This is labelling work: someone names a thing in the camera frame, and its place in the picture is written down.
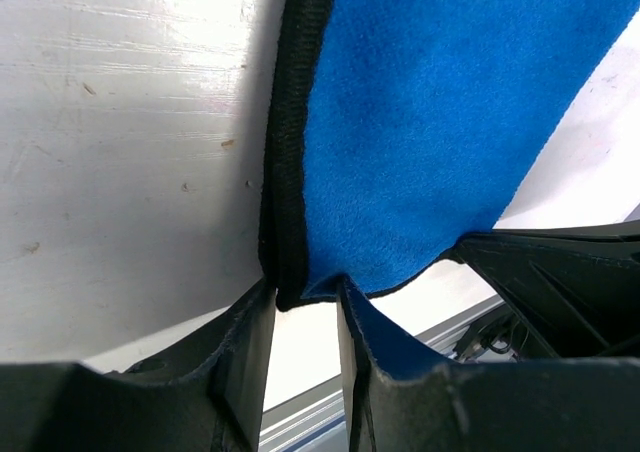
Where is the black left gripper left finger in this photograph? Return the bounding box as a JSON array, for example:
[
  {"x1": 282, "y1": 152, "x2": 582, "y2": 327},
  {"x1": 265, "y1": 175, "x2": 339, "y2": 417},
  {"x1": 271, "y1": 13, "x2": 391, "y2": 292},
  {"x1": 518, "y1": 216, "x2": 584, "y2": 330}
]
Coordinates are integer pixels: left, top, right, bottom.
[{"x1": 1, "y1": 280, "x2": 275, "y2": 451}]

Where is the blue microfiber towel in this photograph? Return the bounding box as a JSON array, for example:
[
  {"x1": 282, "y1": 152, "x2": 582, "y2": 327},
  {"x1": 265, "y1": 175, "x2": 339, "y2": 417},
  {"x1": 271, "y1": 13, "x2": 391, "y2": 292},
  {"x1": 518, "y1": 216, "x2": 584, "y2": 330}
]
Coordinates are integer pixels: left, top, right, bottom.
[{"x1": 258, "y1": 0, "x2": 640, "y2": 313}]

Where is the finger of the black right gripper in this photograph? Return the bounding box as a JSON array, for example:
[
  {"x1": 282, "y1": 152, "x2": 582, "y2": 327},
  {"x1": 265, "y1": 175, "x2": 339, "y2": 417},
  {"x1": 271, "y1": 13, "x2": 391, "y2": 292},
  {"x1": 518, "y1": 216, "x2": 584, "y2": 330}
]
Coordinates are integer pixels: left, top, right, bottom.
[{"x1": 452, "y1": 221, "x2": 639, "y2": 358}]

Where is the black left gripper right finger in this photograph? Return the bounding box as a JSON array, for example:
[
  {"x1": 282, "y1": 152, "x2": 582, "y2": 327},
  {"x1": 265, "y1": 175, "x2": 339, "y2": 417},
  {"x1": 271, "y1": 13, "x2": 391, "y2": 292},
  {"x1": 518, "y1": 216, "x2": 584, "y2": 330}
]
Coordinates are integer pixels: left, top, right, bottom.
[{"x1": 337, "y1": 278, "x2": 639, "y2": 451}]

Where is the aluminium mounting rail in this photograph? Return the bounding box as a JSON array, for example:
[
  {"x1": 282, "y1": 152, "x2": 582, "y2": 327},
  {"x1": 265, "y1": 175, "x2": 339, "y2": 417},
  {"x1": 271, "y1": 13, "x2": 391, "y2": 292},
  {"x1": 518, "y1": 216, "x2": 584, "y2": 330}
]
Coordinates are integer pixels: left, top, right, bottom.
[{"x1": 258, "y1": 298, "x2": 517, "y2": 451}]

